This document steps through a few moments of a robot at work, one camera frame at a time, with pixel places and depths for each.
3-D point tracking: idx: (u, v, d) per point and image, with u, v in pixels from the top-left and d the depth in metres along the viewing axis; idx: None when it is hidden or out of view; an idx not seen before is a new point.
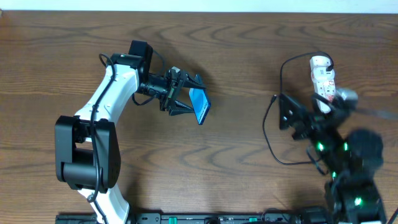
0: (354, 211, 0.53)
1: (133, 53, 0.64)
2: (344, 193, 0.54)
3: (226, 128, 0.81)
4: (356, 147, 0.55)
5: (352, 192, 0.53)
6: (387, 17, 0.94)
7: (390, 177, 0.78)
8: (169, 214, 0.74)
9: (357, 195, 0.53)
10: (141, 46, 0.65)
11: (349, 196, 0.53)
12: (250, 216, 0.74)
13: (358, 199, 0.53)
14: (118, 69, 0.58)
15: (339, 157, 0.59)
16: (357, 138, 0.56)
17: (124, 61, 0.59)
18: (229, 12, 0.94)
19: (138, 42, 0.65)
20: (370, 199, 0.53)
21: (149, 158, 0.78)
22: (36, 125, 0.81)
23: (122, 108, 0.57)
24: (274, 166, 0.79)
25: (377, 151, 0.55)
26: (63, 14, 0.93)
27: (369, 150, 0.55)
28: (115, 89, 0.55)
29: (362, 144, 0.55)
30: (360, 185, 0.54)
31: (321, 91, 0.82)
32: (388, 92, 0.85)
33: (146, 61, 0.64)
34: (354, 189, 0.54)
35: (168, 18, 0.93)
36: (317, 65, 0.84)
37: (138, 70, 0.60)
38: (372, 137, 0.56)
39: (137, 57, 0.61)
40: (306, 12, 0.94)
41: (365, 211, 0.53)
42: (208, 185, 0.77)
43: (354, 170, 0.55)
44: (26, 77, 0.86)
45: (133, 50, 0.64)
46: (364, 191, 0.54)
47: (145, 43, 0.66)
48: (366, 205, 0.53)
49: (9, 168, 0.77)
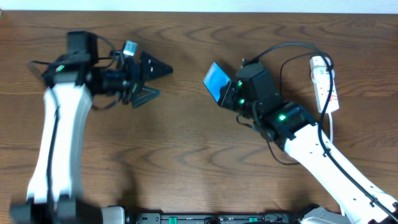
0: (285, 127, 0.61)
1: (74, 52, 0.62)
2: (269, 119, 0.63)
3: (226, 128, 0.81)
4: (247, 78, 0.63)
5: (275, 116, 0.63)
6: (388, 18, 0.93)
7: (389, 177, 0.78)
8: (169, 214, 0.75)
9: (279, 114, 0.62)
10: (81, 43, 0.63)
11: (273, 119, 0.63)
12: (250, 216, 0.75)
13: (282, 116, 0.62)
14: (60, 80, 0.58)
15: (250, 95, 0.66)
16: (242, 71, 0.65)
17: (66, 68, 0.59)
18: (230, 12, 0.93)
19: (76, 34, 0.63)
20: (291, 112, 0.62)
21: (149, 158, 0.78)
22: (36, 125, 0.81)
23: (80, 142, 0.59)
24: (274, 166, 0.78)
25: (259, 72, 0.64)
26: (61, 14, 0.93)
27: (252, 70, 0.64)
28: (65, 129, 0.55)
29: (247, 71, 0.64)
30: (277, 106, 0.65)
31: (321, 91, 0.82)
32: (387, 92, 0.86)
33: (92, 63, 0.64)
34: (274, 112, 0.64)
35: (168, 18, 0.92)
36: (317, 65, 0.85)
37: (81, 75, 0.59)
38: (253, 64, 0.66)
39: (81, 61, 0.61)
40: (307, 12, 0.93)
41: (292, 121, 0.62)
42: (208, 185, 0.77)
43: (263, 97, 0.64)
44: (25, 78, 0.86)
45: (74, 48, 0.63)
46: (282, 108, 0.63)
47: (84, 33, 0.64)
48: (290, 117, 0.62)
49: (9, 169, 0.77)
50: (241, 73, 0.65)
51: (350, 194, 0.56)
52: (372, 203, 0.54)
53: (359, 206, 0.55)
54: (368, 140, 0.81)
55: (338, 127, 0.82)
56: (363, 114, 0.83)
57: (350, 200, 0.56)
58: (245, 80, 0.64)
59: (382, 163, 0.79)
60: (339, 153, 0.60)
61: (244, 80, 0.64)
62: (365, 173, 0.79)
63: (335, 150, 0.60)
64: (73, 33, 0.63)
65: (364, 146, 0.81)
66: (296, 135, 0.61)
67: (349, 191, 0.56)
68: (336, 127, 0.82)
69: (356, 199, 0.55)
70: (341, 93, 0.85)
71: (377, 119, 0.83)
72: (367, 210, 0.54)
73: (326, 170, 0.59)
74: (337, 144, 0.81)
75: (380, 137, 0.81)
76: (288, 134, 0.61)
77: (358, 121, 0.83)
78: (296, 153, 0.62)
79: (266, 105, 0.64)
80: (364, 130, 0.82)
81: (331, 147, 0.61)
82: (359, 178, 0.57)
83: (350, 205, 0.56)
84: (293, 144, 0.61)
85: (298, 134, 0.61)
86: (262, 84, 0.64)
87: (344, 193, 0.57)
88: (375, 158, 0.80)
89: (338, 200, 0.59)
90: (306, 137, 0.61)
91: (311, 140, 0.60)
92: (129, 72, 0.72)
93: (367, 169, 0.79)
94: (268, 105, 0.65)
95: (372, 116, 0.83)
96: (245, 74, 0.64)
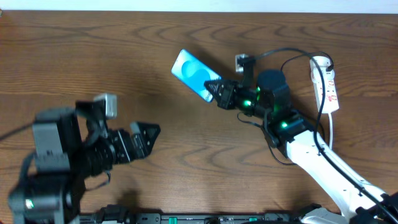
0: (288, 135, 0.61)
1: (47, 151, 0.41)
2: (275, 126, 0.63)
3: (226, 128, 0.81)
4: (267, 90, 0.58)
5: (279, 124, 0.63)
6: (389, 17, 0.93)
7: (388, 177, 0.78)
8: (169, 214, 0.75)
9: (282, 121, 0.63)
10: (55, 144, 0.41)
11: (277, 127, 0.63)
12: (250, 216, 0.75)
13: (285, 123, 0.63)
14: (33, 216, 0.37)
15: (263, 102, 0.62)
16: (265, 81, 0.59)
17: (38, 195, 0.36)
18: (230, 12, 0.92)
19: (45, 130, 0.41)
20: (295, 123, 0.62)
21: (149, 158, 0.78)
22: None
23: None
24: (274, 166, 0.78)
25: (280, 84, 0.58)
26: (61, 13, 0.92)
27: (274, 80, 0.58)
28: None
29: (269, 82, 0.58)
30: (284, 115, 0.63)
31: (321, 91, 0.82)
32: (388, 92, 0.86)
33: (74, 168, 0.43)
34: (279, 119, 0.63)
35: (168, 18, 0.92)
36: (317, 65, 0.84)
37: (63, 201, 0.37)
38: (277, 72, 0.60)
39: (60, 180, 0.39)
40: (307, 12, 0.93)
41: (293, 129, 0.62)
42: (208, 185, 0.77)
43: (277, 108, 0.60)
44: (26, 78, 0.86)
45: (45, 147, 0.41)
46: (288, 116, 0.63)
47: (54, 127, 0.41)
48: (291, 126, 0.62)
49: (9, 169, 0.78)
50: (262, 81, 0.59)
51: (339, 185, 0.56)
52: (360, 193, 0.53)
53: (348, 196, 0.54)
54: (368, 140, 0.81)
55: (338, 127, 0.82)
56: (363, 114, 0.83)
57: (340, 191, 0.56)
58: (265, 90, 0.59)
59: (382, 163, 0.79)
60: (334, 152, 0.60)
61: (263, 88, 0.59)
62: (365, 173, 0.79)
63: (331, 150, 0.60)
64: (42, 126, 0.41)
65: (364, 146, 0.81)
66: (295, 139, 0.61)
67: (339, 185, 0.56)
68: (336, 127, 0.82)
69: (346, 190, 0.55)
70: (341, 93, 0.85)
71: (377, 119, 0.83)
72: (357, 201, 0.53)
73: (317, 163, 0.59)
74: (337, 144, 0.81)
75: (380, 137, 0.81)
76: (289, 140, 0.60)
77: (358, 121, 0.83)
78: (294, 154, 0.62)
79: (276, 115, 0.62)
80: (364, 130, 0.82)
81: (326, 147, 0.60)
82: (347, 170, 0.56)
83: (340, 196, 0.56)
84: (295, 146, 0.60)
85: (297, 137, 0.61)
86: (280, 97, 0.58)
87: (334, 185, 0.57)
88: (375, 158, 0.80)
89: (331, 193, 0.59)
90: (303, 139, 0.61)
91: (307, 142, 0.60)
92: (113, 149, 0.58)
93: (367, 169, 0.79)
94: (278, 114, 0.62)
95: (372, 116, 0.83)
96: (267, 84, 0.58)
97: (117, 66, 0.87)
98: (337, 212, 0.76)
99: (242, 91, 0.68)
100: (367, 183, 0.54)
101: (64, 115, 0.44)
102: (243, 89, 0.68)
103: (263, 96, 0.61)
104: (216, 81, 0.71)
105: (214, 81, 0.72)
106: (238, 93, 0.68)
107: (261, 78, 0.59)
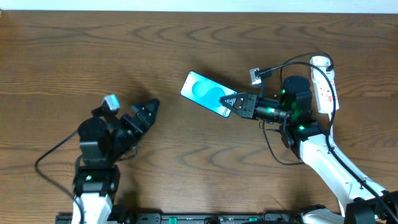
0: (303, 135, 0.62)
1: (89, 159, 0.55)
2: (294, 130, 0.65)
3: (226, 128, 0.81)
4: (293, 93, 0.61)
5: (297, 127, 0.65)
6: (389, 17, 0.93)
7: (389, 177, 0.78)
8: (169, 214, 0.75)
9: (300, 124, 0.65)
10: (97, 154, 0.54)
11: (295, 130, 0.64)
12: (250, 216, 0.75)
13: (301, 127, 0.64)
14: (84, 201, 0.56)
15: (286, 106, 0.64)
16: (290, 84, 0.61)
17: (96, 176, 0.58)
18: (230, 12, 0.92)
19: (89, 146, 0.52)
20: (313, 127, 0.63)
21: (149, 158, 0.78)
22: (36, 126, 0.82)
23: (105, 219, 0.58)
24: (275, 166, 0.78)
25: (306, 88, 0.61)
26: (61, 14, 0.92)
27: (300, 85, 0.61)
28: None
29: (294, 86, 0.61)
30: (303, 120, 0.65)
31: (321, 91, 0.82)
32: (388, 92, 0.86)
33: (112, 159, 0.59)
34: (297, 123, 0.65)
35: (168, 18, 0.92)
36: (317, 65, 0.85)
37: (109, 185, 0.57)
38: (301, 78, 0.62)
39: (106, 175, 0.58)
40: (307, 12, 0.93)
41: (309, 131, 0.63)
42: (208, 185, 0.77)
43: (296, 111, 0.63)
44: (26, 78, 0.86)
45: (91, 155, 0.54)
46: (305, 121, 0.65)
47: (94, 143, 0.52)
48: (308, 128, 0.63)
49: (9, 168, 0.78)
50: (290, 85, 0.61)
51: (342, 178, 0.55)
52: (361, 186, 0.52)
53: (349, 188, 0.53)
54: (368, 140, 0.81)
55: (338, 127, 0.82)
56: (363, 114, 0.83)
57: (342, 184, 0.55)
58: (289, 93, 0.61)
59: (382, 163, 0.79)
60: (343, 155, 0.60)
61: (288, 91, 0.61)
62: (365, 173, 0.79)
63: (341, 152, 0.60)
64: (87, 143, 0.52)
65: (364, 146, 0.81)
66: (310, 139, 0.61)
67: (341, 178, 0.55)
68: (336, 127, 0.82)
69: (348, 183, 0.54)
70: (341, 93, 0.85)
71: (377, 119, 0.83)
72: (357, 192, 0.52)
73: (322, 159, 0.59)
74: (337, 144, 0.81)
75: (380, 137, 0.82)
76: (303, 139, 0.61)
77: (359, 121, 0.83)
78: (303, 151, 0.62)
79: (296, 118, 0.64)
80: (364, 130, 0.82)
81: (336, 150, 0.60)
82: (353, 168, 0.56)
83: (342, 188, 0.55)
84: (308, 145, 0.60)
85: (311, 137, 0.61)
86: (304, 101, 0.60)
87: (337, 178, 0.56)
88: (375, 158, 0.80)
89: (333, 187, 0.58)
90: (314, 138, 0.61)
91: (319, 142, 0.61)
92: (130, 131, 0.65)
93: (367, 169, 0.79)
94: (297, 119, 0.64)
95: (372, 116, 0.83)
96: (293, 88, 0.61)
97: (117, 66, 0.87)
98: (337, 213, 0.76)
99: (262, 100, 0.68)
100: (370, 180, 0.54)
101: (101, 130, 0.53)
102: (263, 99, 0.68)
103: (287, 100, 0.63)
104: (232, 96, 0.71)
105: (229, 96, 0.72)
106: (259, 102, 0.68)
107: (289, 83, 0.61)
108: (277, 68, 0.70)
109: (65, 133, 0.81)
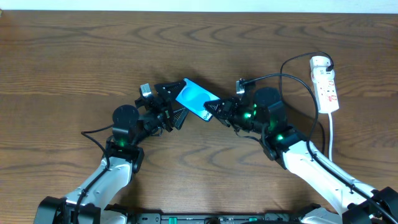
0: (285, 146, 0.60)
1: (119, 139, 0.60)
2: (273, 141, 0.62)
3: (226, 128, 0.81)
4: (263, 104, 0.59)
5: (276, 137, 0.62)
6: (389, 17, 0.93)
7: (389, 178, 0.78)
8: (169, 214, 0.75)
9: (278, 134, 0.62)
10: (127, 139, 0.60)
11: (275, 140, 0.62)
12: (250, 216, 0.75)
13: (280, 136, 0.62)
14: (114, 160, 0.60)
15: (260, 117, 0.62)
16: (259, 97, 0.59)
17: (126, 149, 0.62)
18: (230, 12, 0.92)
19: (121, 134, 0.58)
20: (290, 135, 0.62)
21: (149, 158, 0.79)
22: (36, 126, 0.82)
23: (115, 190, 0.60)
24: (274, 166, 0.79)
25: (275, 99, 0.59)
26: (61, 14, 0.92)
27: (268, 98, 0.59)
28: (106, 178, 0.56)
29: (264, 98, 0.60)
30: (282, 129, 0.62)
31: (321, 91, 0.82)
32: (388, 92, 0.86)
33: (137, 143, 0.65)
34: (276, 132, 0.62)
35: (168, 18, 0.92)
36: (317, 65, 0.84)
37: (133, 163, 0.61)
38: (271, 89, 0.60)
39: (130, 154, 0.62)
40: (307, 12, 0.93)
41: (287, 139, 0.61)
42: (208, 185, 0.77)
43: (273, 122, 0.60)
44: (26, 78, 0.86)
45: (122, 140, 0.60)
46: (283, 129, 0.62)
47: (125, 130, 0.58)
48: (286, 137, 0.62)
49: (9, 169, 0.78)
50: (260, 97, 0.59)
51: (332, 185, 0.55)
52: (351, 191, 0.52)
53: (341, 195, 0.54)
54: (368, 140, 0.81)
55: (337, 127, 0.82)
56: (363, 114, 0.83)
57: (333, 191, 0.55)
58: (260, 105, 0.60)
59: (382, 163, 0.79)
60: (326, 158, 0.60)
61: (259, 104, 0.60)
62: (365, 173, 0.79)
63: (323, 156, 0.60)
64: (119, 129, 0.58)
65: (364, 146, 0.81)
66: (290, 149, 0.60)
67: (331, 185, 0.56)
68: (336, 127, 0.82)
69: (339, 190, 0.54)
70: (340, 92, 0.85)
71: (377, 118, 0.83)
72: (348, 198, 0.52)
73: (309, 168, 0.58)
74: (337, 144, 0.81)
75: (380, 137, 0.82)
76: (285, 150, 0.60)
77: (358, 121, 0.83)
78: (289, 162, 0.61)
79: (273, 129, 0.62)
80: (364, 130, 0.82)
81: (319, 154, 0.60)
82: (340, 172, 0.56)
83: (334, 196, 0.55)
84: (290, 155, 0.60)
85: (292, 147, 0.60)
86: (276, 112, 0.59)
87: (328, 186, 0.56)
88: (375, 157, 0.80)
89: (325, 194, 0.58)
90: (296, 147, 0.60)
91: (301, 150, 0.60)
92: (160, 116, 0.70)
93: (367, 169, 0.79)
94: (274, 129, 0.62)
95: (372, 116, 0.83)
96: (263, 99, 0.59)
97: (117, 66, 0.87)
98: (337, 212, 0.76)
99: (240, 108, 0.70)
100: (357, 182, 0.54)
101: (132, 121, 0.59)
102: (241, 107, 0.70)
103: (260, 112, 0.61)
104: (215, 101, 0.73)
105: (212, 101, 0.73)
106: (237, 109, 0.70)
107: (259, 94, 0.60)
108: (260, 79, 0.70)
109: (64, 133, 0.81)
